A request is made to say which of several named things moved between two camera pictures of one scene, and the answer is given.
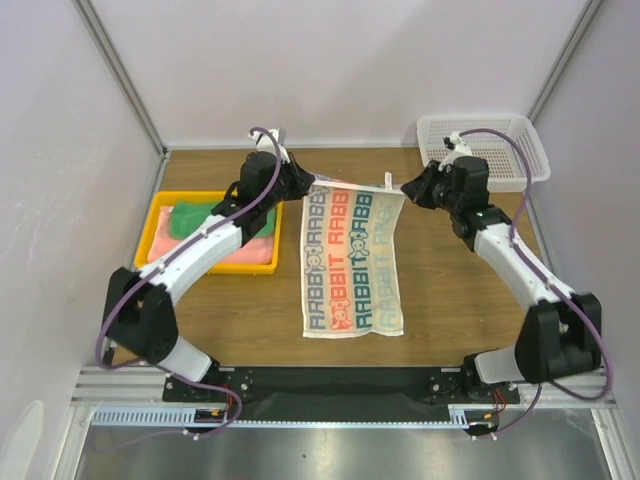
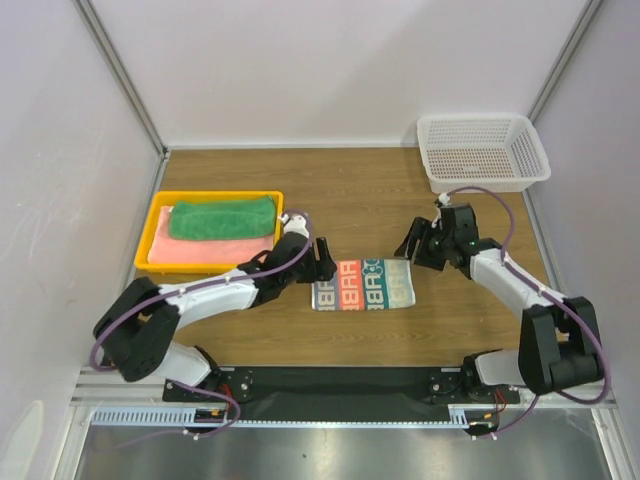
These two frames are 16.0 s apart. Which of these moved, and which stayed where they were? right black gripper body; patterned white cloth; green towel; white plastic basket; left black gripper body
Moved: left black gripper body; patterned white cloth; right black gripper body
Stayed: green towel; white plastic basket
